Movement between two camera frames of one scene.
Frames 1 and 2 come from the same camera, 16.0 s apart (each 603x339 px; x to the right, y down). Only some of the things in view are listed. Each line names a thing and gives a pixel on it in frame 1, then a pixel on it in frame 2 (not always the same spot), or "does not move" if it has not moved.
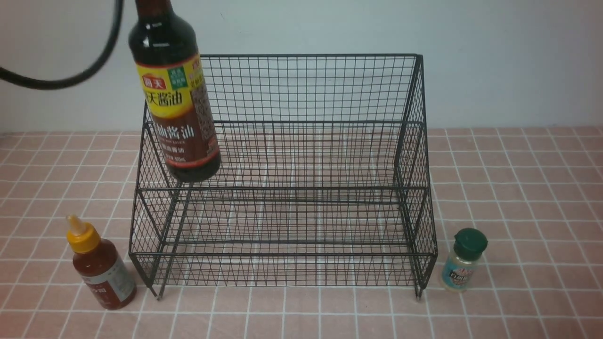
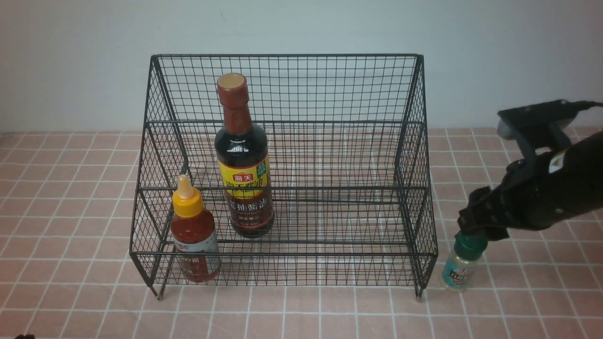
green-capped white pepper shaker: [460, 268] does not move
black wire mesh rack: [324, 180] does not move
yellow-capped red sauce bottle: [100, 266] → [197, 247]
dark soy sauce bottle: [164, 45] → [242, 159]
